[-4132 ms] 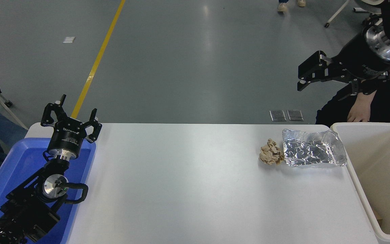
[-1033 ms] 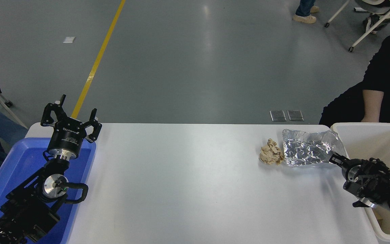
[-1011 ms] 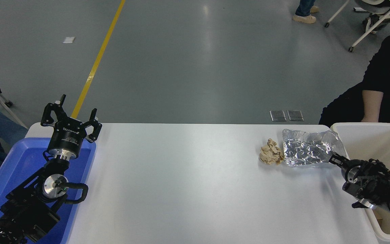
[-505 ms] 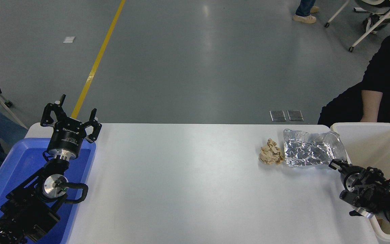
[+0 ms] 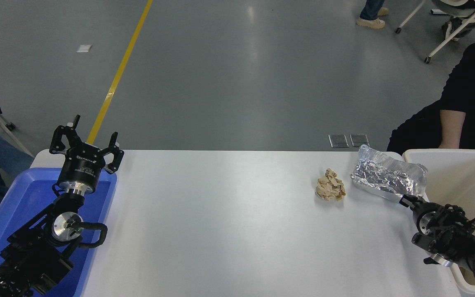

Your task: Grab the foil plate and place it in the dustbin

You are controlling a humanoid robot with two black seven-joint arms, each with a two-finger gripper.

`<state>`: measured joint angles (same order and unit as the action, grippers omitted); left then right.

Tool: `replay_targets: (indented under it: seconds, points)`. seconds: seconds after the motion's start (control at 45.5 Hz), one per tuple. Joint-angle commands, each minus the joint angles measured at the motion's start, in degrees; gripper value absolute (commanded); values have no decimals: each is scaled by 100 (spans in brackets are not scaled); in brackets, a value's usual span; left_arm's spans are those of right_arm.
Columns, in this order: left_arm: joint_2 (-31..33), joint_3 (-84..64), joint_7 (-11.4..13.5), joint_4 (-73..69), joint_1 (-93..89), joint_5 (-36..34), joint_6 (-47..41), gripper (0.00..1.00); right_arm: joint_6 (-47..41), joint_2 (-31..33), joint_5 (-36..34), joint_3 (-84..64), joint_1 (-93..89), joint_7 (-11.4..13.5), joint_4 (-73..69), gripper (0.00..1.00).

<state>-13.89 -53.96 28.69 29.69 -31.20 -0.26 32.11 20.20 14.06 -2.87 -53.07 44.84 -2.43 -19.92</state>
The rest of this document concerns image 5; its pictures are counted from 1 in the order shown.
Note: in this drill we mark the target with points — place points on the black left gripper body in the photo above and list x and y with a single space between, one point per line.
81 167

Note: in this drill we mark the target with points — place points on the foil plate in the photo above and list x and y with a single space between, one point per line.
386 175

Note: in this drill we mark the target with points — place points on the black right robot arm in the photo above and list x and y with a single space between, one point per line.
460 243

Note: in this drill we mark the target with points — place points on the person's right forearm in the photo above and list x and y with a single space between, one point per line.
452 128

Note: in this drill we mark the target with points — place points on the metal floor plate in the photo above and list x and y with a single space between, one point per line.
338 140
359 140

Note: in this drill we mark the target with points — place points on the white chair leg with caster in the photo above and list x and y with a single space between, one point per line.
11 125

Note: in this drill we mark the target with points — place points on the large pale plastic bin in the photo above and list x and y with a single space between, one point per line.
464 177

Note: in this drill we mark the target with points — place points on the blue plastic tray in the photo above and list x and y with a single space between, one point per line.
23 198

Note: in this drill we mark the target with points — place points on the crumpled tan paper ball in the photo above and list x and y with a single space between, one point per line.
330 186

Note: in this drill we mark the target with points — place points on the white office chair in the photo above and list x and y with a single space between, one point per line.
460 10

